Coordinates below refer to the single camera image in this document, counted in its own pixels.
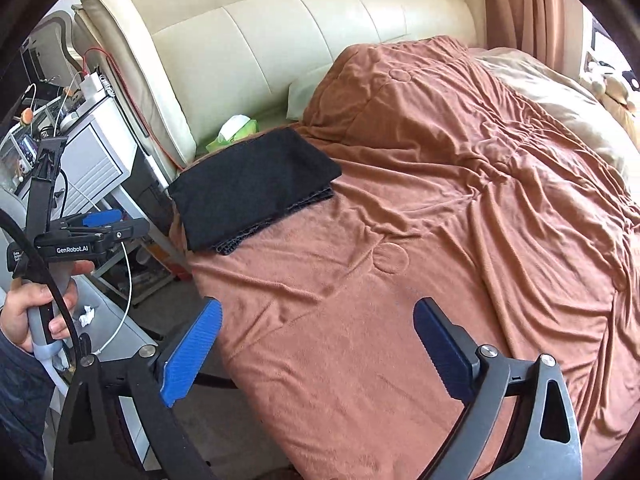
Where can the pale pillow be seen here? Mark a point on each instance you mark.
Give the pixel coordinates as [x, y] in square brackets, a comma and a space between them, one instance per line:
[305, 95]

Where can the green tissue pack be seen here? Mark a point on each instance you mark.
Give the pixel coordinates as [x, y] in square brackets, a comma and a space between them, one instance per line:
[235, 130]

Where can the white power adapter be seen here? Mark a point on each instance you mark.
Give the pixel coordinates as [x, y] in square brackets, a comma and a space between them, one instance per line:
[95, 85]

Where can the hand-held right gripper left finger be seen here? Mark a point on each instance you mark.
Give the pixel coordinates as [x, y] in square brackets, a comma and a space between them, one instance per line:
[192, 355]

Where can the plush toy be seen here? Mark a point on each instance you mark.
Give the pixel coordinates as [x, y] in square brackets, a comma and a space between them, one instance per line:
[610, 87]

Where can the light grey chair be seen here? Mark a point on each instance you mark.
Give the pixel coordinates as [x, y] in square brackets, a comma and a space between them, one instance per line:
[115, 310]

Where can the black pants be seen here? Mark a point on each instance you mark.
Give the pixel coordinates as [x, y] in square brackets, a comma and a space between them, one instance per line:
[250, 185]

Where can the pink curtain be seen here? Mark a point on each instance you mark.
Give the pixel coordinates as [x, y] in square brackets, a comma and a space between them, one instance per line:
[530, 5]

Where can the person's left hand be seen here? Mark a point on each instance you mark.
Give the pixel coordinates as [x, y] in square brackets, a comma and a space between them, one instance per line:
[17, 312]

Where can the brown blanket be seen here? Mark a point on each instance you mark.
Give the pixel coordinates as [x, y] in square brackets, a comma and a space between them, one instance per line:
[400, 210]

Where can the cream leather headboard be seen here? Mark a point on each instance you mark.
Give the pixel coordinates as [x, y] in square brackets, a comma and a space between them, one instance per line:
[275, 25]

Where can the person's left forearm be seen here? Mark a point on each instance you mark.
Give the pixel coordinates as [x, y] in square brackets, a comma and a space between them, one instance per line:
[20, 410]

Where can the crumpled white tissue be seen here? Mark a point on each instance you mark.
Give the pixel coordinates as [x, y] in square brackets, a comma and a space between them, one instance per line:
[86, 316]

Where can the white drawer cabinet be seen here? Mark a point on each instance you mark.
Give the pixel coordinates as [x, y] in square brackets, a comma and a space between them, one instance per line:
[95, 160]

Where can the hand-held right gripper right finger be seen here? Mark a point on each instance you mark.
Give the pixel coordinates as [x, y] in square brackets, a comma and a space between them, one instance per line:
[440, 345]

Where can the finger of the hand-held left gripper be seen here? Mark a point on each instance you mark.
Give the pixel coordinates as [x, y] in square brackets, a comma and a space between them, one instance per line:
[102, 217]
[125, 230]

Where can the white arched mirror frame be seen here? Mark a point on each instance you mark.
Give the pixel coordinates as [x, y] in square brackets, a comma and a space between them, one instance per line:
[56, 19]

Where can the beige quilt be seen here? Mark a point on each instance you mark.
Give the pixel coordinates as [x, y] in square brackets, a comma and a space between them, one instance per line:
[560, 100]

